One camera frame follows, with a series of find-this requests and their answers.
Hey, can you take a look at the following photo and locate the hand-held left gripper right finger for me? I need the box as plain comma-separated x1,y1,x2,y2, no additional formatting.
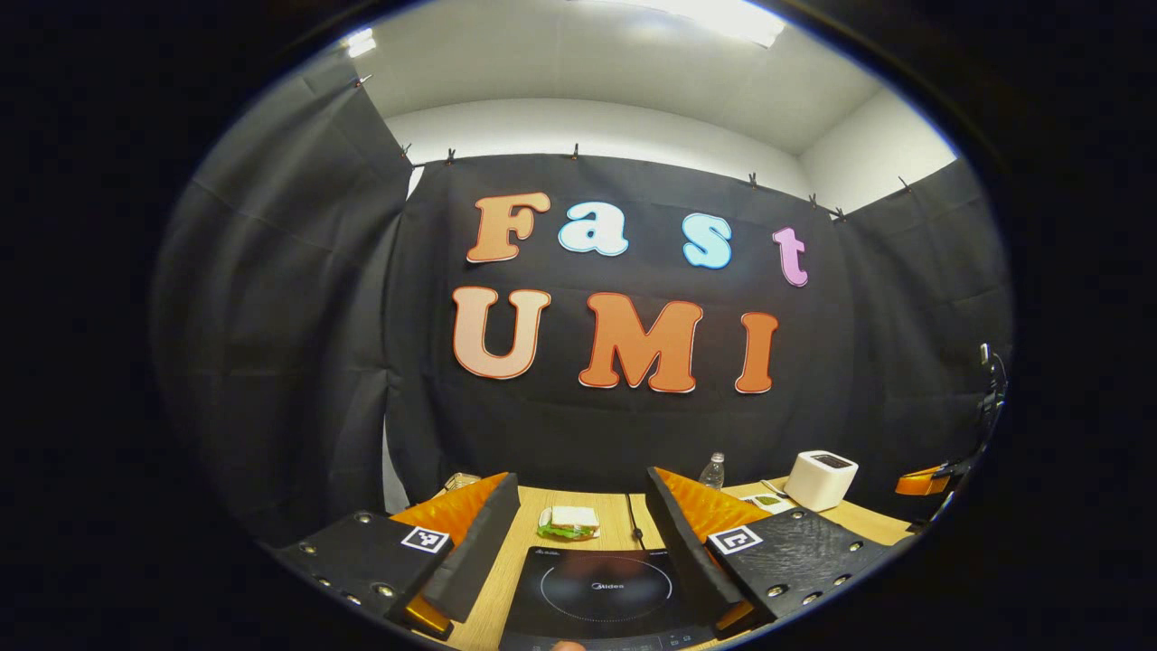
644,467,896,638

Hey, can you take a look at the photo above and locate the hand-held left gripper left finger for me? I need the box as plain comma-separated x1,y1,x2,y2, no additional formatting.
271,472,522,641

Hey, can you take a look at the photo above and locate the black induction cooktop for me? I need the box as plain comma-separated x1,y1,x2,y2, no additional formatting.
497,545,720,651

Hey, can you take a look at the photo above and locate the sandwich with lettuce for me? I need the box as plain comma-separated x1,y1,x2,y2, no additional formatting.
538,505,601,542

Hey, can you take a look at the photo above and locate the white toaster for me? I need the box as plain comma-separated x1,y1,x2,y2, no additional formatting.
783,449,860,513

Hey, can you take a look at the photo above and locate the black backdrop cloth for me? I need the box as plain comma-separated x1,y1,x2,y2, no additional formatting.
149,50,1015,543

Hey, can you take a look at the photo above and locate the ceiling light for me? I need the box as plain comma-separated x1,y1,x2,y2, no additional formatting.
633,0,787,48

